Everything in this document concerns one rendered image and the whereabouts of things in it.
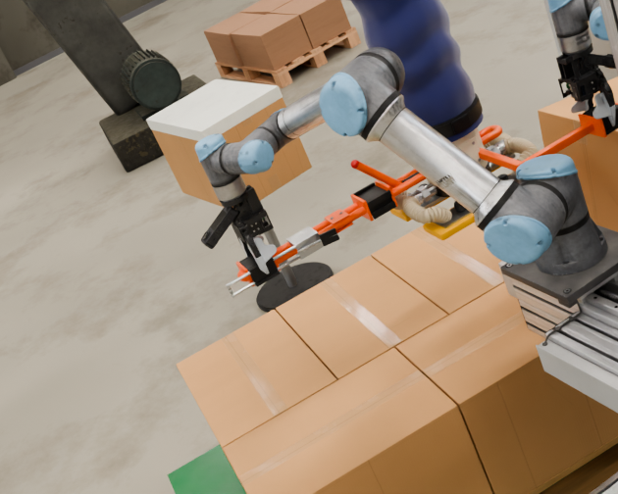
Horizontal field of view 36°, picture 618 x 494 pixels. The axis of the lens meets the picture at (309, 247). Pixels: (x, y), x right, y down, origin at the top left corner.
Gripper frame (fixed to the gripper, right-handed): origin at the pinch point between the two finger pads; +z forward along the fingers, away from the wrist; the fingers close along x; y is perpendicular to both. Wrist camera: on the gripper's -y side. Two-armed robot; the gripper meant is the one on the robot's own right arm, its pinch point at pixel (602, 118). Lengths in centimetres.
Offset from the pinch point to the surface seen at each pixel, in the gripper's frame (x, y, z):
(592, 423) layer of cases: -5, 25, 87
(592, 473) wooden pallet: -11, 28, 109
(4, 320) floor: -372, 182, 113
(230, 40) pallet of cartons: -593, -73, 74
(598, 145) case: -16.8, -8.0, 15.7
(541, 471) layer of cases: -6, 45, 92
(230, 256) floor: -289, 54, 112
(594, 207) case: -22.9, -5.6, 36.1
